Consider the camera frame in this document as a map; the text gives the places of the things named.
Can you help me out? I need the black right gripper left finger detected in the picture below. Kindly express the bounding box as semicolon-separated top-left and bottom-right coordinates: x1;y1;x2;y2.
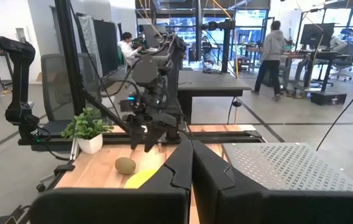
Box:
29;139;194;224

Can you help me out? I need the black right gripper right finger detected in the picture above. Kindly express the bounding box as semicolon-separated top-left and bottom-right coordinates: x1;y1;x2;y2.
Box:
192;139;353;224

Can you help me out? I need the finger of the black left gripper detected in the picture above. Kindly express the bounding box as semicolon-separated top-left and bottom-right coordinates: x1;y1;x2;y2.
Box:
129;119;146;151
144;122;165;153

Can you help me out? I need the yellow toy corn cob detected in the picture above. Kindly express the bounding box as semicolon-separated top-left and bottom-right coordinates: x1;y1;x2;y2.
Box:
123;168;159;190

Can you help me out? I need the brown green toy kiwi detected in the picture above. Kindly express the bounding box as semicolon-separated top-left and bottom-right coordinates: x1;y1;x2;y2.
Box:
114;156;137;175

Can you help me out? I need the green plant in white pot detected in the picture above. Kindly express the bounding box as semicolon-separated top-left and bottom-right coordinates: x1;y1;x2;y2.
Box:
60;106;114;155

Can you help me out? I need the grey perforated metal stand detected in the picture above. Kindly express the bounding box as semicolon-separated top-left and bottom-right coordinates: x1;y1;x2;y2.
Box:
221;142;353;192

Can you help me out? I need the black standing desk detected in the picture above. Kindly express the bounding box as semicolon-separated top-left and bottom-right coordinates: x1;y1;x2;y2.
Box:
176;70;252;125

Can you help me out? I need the person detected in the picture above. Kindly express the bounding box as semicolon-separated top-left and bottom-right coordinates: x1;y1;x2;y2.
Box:
329;34;349;53
117;31;144;68
250;20;287;102

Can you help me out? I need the black partition panel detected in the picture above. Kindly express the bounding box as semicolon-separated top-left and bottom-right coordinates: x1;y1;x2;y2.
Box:
93;19;119;77

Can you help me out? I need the grey mesh office chair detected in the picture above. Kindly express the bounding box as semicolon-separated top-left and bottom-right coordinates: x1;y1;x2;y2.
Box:
40;52;103;138

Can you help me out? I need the black steel column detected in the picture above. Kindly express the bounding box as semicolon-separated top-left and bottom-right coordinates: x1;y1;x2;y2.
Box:
201;18;236;74

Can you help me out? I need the black floor base box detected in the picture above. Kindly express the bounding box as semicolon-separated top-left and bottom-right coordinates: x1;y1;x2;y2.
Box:
309;90;348;106

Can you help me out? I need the black computer monitor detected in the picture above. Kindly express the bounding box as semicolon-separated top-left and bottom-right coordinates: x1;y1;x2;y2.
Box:
300;22;336;48

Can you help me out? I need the black foot bracket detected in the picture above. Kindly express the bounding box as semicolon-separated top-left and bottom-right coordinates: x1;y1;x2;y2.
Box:
53;164;76;177

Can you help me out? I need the black cable with round puck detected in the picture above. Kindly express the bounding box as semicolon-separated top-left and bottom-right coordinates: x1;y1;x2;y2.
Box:
227;95;242;125

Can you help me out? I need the yellow hanging cable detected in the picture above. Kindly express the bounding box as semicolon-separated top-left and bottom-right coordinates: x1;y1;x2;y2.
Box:
212;0;239;125

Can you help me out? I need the long thin black cable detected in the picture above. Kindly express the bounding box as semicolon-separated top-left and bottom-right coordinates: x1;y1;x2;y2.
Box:
315;68;353;152

